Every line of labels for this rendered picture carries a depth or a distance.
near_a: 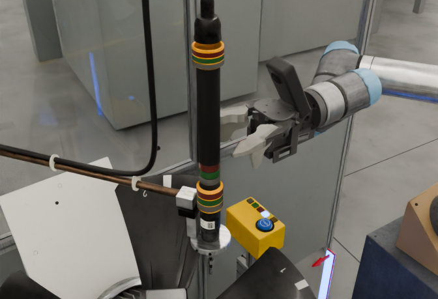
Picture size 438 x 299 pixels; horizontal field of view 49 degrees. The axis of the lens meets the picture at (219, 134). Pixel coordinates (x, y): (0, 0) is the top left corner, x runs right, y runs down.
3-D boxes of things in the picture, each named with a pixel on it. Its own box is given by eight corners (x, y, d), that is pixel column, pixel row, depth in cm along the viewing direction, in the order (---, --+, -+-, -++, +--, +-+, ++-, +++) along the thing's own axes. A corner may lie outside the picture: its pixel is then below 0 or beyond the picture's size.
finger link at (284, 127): (274, 150, 72) (298, 124, 78) (274, 141, 71) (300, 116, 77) (246, 141, 74) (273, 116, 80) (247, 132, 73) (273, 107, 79)
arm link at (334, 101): (347, 91, 82) (313, 73, 87) (328, 98, 80) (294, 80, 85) (341, 128, 86) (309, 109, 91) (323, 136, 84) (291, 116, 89)
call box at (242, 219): (225, 233, 150) (225, 208, 144) (249, 220, 155) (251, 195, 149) (257, 265, 139) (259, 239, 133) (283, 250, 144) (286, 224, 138)
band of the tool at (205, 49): (187, 68, 64) (186, 48, 63) (199, 56, 68) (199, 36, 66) (218, 73, 63) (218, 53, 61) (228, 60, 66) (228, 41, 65)
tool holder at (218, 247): (173, 247, 83) (170, 204, 77) (189, 220, 88) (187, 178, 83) (222, 260, 80) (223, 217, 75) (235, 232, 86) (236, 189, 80)
